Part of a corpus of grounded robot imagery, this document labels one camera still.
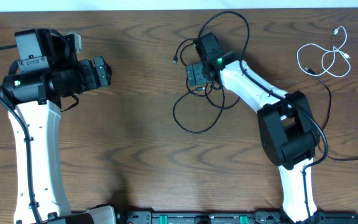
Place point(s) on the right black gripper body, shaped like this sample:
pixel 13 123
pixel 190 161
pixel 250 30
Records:
pixel 197 71

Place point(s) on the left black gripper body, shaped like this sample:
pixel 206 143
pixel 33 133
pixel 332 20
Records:
pixel 87 76

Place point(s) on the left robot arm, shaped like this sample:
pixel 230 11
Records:
pixel 47 71

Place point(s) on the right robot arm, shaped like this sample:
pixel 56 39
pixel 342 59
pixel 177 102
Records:
pixel 287 131

